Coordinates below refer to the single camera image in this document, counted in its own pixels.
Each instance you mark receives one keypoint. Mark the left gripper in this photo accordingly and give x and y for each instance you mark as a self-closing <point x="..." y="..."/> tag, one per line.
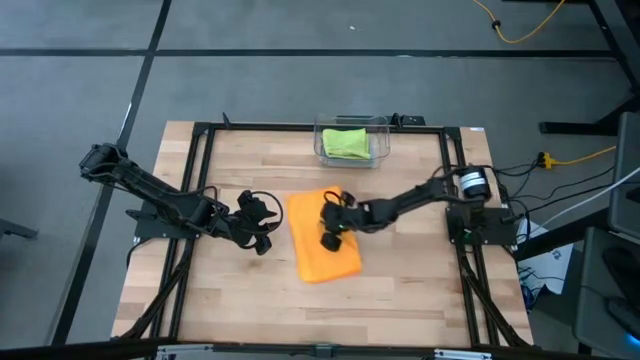
<point x="252" y="222"/>

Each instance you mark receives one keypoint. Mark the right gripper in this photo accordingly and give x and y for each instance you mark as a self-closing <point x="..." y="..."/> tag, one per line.
<point x="340" y="220"/>

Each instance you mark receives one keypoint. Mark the orange microfiber towel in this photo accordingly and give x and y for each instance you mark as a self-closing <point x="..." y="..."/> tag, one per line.
<point x="320" y="250"/>

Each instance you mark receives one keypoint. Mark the lime green microfiber towel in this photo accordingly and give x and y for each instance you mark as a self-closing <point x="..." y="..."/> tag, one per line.
<point x="346" y="143"/>

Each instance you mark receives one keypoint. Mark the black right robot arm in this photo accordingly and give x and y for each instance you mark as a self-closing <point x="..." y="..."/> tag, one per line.
<point x="425" y="195"/>

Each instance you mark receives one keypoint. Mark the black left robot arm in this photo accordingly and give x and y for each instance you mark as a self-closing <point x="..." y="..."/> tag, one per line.
<point x="160" y="200"/>

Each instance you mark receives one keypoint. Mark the clear plastic bin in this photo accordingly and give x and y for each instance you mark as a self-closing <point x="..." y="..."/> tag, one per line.
<point x="382" y="147"/>

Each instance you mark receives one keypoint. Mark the small black box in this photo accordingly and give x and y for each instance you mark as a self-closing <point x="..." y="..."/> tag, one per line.
<point x="412" y="120"/>

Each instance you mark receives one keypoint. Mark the white cardboard box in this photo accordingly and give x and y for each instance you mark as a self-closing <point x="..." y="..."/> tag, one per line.
<point x="550" y="265"/>

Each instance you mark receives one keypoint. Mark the black crossbar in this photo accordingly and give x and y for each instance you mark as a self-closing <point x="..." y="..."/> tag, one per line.
<point x="75" y="350"/>

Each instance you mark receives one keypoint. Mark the dark grey side desk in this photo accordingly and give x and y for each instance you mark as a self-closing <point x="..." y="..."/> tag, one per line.
<point x="592" y="300"/>

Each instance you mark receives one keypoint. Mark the dark grey cabinet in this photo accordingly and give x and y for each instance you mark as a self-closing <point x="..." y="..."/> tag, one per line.
<point x="627" y="150"/>

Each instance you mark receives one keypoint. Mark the black computer mouse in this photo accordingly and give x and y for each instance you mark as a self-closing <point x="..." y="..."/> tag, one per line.
<point x="625" y="315"/>

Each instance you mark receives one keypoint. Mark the black desk leg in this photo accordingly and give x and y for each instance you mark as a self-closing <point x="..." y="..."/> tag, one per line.
<point x="615" y="30"/>

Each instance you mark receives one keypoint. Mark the black aluminium table frame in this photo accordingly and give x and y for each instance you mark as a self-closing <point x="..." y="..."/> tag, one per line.
<point x="280" y="127"/>

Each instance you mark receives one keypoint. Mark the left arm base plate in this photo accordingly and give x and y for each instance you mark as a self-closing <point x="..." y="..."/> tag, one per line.
<point x="150" y="230"/>

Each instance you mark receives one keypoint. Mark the small black camera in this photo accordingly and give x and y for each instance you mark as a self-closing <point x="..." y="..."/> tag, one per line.
<point x="323" y="351"/>

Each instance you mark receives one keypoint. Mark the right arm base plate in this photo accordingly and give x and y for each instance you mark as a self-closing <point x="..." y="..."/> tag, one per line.
<point x="495" y="230"/>

